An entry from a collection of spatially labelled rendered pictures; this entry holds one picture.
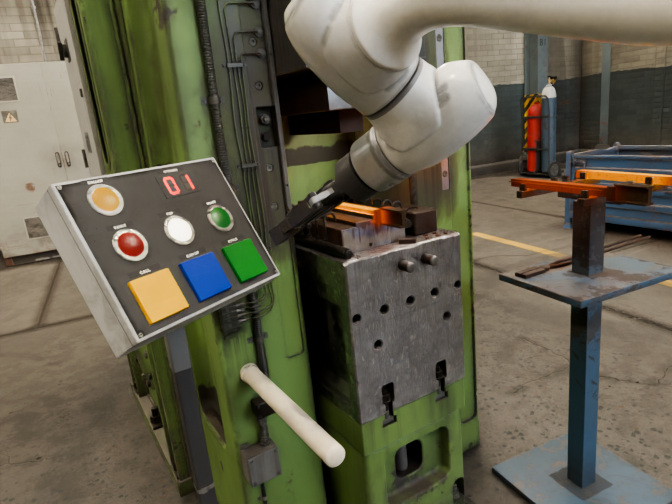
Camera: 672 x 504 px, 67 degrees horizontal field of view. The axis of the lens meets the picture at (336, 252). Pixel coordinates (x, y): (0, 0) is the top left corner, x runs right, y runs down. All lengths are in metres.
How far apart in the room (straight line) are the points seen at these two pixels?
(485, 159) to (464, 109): 8.58
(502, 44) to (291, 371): 8.44
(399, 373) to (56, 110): 5.51
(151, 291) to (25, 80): 5.70
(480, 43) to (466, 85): 8.54
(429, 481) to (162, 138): 1.31
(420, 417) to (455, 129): 1.03
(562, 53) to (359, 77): 9.83
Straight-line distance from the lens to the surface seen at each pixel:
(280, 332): 1.42
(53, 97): 6.44
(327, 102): 1.24
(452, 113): 0.67
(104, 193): 0.92
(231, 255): 0.97
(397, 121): 0.67
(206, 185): 1.04
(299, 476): 1.65
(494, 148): 9.36
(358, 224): 1.30
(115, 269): 0.86
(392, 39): 0.60
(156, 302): 0.86
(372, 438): 1.46
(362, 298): 1.27
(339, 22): 0.62
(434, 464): 1.75
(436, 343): 1.48
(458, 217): 1.73
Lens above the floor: 1.26
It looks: 15 degrees down
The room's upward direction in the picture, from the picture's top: 6 degrees counter-clockwise
